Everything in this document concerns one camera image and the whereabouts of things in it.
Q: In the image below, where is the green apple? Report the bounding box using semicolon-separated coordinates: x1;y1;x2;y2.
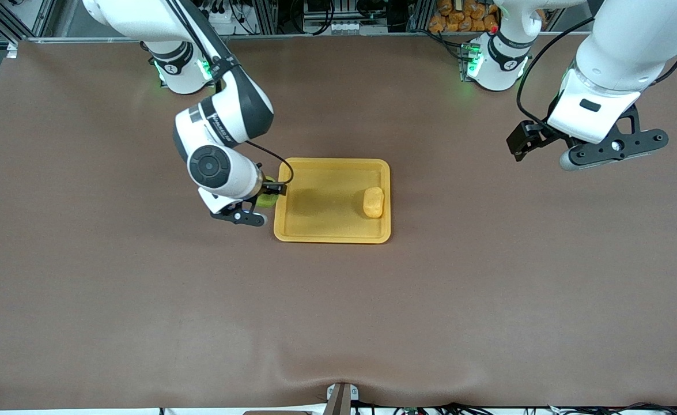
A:
256;183;279;209

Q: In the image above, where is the yellow potato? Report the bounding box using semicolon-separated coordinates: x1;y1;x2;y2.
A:
362;186;385;219

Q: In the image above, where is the yellow plastic tray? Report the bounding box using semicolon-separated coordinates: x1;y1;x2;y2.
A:
273;157;392;244

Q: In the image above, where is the orange packaged items pile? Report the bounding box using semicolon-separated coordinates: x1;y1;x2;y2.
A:
429;0;500;33

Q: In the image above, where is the brown table mat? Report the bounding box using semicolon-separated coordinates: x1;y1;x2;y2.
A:
0;35;677;411

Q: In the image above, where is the white power strip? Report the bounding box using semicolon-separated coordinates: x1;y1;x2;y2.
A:
203;6;242;35

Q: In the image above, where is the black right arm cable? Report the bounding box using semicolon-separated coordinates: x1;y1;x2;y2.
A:
245;140;295;186

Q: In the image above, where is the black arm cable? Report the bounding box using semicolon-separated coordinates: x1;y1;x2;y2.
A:
245;140;295;186
515;16;597;129

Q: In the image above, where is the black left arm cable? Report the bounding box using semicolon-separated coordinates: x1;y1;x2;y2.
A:
515;16;597;129

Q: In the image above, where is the aluminium table edge rail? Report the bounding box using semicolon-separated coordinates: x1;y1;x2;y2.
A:
26;32;592;44

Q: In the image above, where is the aluminium frame profile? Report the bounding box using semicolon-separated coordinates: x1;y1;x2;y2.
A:
0;0;56;47

